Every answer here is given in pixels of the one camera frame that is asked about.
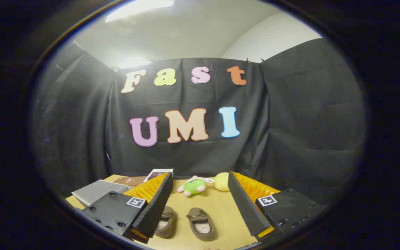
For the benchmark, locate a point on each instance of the brown paper box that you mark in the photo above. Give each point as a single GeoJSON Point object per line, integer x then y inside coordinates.
{"type": "Point", "coordinates": [130, 180]}

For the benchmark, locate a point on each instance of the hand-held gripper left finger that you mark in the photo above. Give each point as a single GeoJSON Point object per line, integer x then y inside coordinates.
{"type": "Point", "coordinates": [155, 208]}

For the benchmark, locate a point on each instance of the green pink plush toy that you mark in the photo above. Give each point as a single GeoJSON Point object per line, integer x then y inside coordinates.
{"type": "Point", "coordinates": [193, 186]}

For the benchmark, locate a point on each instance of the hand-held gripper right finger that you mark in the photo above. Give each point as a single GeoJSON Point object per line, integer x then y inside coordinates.
{"type": "Point", "coordinates": [245, 205]}

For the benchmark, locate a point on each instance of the yellow plush ball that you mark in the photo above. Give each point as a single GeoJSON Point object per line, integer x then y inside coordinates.
{"type": "Point", "coordinates": [222, 181]}

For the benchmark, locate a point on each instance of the brown shoe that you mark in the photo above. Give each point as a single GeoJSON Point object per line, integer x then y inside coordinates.
{"type": "Point", "coordinates": [167, 222]}
{"type": "Point", "coordinates": [201, 225]}

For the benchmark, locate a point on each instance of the black backdrop cloth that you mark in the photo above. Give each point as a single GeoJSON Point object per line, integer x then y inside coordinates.
{"type": "Point", "coordinates": [290, 121]}

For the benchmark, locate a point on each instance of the grey storage box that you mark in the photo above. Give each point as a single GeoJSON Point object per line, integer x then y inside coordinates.
{"type": "Point", "coordinates": [96, 191]}

